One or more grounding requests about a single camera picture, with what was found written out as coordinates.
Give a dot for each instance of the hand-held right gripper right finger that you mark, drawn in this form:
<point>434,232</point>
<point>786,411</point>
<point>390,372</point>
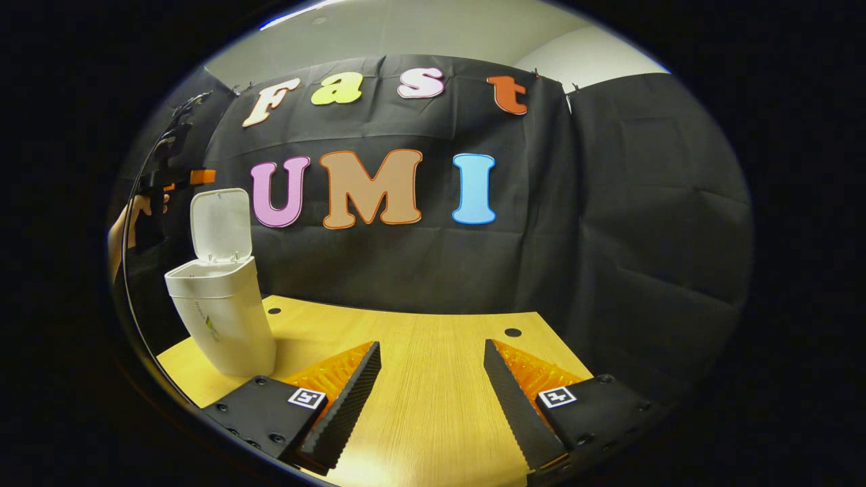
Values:
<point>517,412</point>

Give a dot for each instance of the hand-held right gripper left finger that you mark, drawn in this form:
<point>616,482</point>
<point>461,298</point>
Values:
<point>342,406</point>

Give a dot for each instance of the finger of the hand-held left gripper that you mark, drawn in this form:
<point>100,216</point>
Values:
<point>193,178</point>

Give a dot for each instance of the white desktop garbage bin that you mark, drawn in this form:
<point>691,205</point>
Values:
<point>223,318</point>

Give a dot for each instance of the wooden desktop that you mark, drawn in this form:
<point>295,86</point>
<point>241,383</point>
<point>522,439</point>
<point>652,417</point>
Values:
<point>426,365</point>

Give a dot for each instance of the black backdrop cloth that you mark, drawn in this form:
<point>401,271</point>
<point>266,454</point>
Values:
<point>609,223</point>

